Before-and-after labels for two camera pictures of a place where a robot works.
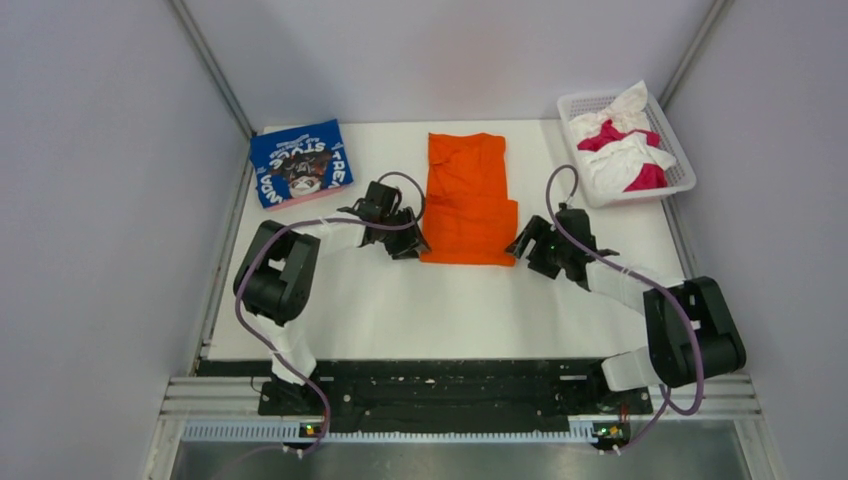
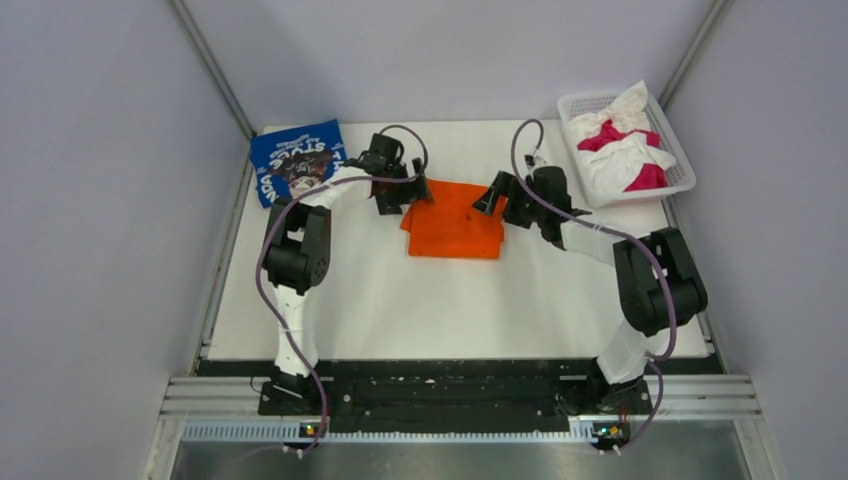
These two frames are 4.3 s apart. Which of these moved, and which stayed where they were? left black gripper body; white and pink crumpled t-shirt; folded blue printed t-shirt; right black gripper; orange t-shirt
Moved: orange t-shirt; right black gripper; left black gripper body
Stayed: folded blue printed t-shirt; white and pink crumpled t-shirt
